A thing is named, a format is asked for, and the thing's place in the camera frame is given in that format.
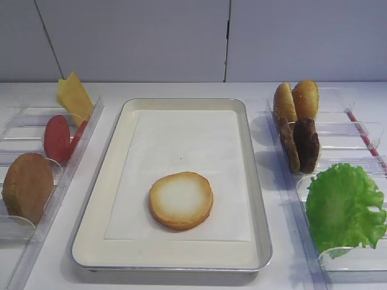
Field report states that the meat patty left upright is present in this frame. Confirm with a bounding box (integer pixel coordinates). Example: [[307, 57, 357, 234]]
[[278, 117, 300, 173]]

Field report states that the golden bun right upright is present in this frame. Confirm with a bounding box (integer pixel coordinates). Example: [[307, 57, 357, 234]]
[[292, 80, 319, 119]]

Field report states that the yellow cheese slice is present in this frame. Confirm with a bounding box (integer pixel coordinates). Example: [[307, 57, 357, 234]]
[[57, 79, 83, 127], [62, 72, 94, 121]]

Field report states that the red tomato slice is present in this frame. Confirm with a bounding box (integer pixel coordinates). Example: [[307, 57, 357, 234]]
[[67, 121, 88, 159], [44, 115, 70, 164]]

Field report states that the green lettuce leaf front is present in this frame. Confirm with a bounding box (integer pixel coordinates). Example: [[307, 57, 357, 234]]
[[306, 163, 386, 253]]

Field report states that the clear acrylic left rack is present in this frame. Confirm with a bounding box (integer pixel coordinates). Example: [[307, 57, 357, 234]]
[[1, 100, 103, 289]]

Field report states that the clear acrylic rack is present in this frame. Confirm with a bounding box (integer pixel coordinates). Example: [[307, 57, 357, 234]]
[[258, 88, 386, 289], [1, 100, 103, 289]]

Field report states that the dark meat patty right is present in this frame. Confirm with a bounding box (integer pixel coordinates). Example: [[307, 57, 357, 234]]
[[293, 117, 320, 174]]

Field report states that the white parchment paper sheet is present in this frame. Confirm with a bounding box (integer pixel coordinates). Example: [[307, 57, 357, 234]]
[[105, 110, 252, 241]]

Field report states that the toasted bun bottom slice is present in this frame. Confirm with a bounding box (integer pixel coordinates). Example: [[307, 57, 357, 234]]
[[149, 172, 213, 231]]

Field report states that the yellow cheese slice rear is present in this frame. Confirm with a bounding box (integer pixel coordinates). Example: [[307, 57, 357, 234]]
[[57, 79, 83, 127]]

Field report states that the yellow cheese slice front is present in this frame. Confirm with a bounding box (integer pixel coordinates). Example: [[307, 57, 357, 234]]
[[62, 72, 94, 121]]

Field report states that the metal baking tray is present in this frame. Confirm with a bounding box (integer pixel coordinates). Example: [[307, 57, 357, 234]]
[[71, 98, 272, 272]]

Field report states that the clear acrylic right rack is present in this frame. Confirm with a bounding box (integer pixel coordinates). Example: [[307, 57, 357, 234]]
[[258, 88, 386, 289]]

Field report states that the golden bun left upright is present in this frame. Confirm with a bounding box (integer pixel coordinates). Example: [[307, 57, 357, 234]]
[[273, 82, 298, 122]]

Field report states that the red tomato slice front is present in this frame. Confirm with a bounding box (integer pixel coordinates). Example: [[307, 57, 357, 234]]
[[44, 115, 70, 164]]

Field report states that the red tomato slice rear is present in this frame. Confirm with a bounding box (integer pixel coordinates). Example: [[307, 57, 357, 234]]
[[67, 121, 88, 159]]

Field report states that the golden bun upright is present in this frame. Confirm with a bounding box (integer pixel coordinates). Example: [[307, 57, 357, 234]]
[[292, 80, 319, 119], [273, 82, 298, 122]]

